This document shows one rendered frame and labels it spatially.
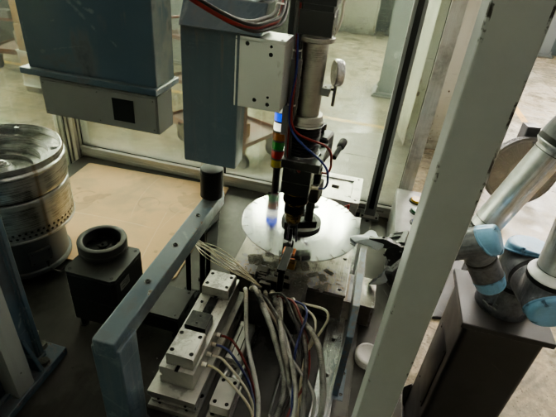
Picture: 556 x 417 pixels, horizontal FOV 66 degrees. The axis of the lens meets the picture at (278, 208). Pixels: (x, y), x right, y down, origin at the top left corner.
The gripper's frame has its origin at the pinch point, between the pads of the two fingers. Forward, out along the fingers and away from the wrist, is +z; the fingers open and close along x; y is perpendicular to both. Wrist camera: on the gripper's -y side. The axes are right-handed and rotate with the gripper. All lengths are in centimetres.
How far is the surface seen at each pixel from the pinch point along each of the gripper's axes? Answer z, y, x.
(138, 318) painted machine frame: 16, -54, 26
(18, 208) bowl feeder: 59, -39, 51
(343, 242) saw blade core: 0.6, -2.1, 7.8
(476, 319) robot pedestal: -21.8, 11.2, -30.1
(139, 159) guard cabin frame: 90, 29, 45
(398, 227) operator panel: -6.0, 21.4, -2.2
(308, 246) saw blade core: 7.0, -8.8, 11.7
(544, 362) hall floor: -25, 89, -120
